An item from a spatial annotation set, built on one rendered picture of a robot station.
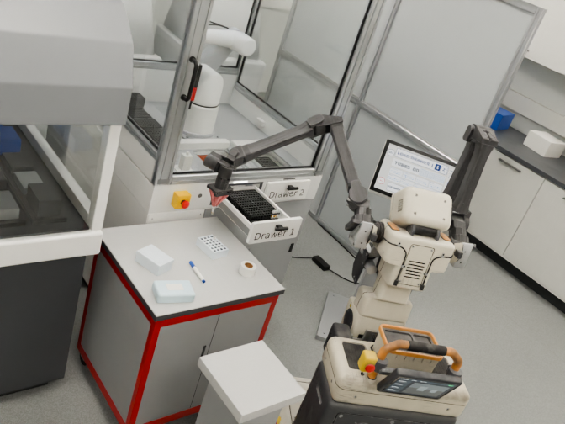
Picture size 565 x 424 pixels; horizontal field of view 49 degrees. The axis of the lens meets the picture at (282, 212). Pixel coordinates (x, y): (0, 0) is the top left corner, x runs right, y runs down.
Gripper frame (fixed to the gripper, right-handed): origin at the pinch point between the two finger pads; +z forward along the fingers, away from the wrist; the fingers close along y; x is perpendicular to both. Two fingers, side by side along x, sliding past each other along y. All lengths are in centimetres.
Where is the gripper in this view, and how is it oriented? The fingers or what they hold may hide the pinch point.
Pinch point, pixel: (214, 204)
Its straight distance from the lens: 270.7
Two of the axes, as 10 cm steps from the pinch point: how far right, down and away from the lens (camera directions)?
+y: -6.7, 1.4, -7.3
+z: -3.3, 8.3, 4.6
